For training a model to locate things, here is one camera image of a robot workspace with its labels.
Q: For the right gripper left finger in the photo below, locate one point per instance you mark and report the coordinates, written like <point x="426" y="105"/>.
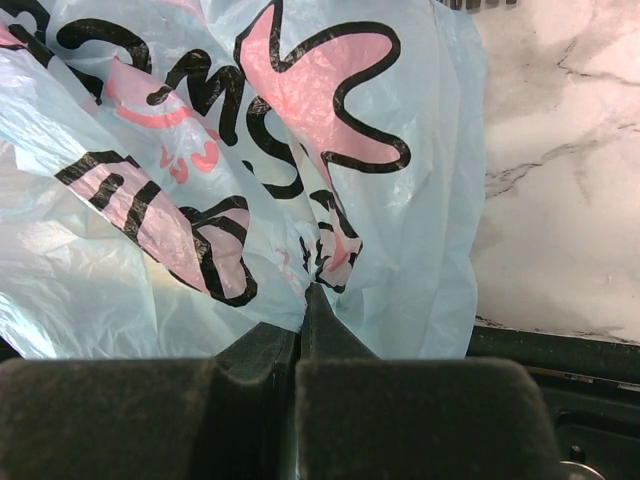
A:
<point x="221" y="417"/>

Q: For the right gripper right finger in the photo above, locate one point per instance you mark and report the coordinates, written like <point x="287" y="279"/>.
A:
<point x="361" y="417"/>

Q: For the light blue plastic bag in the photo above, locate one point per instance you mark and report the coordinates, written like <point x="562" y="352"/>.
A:
<point x="175" y="173"/>

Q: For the black mounting rail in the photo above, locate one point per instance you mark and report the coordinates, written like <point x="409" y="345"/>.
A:
<point x="590" y="387"/>

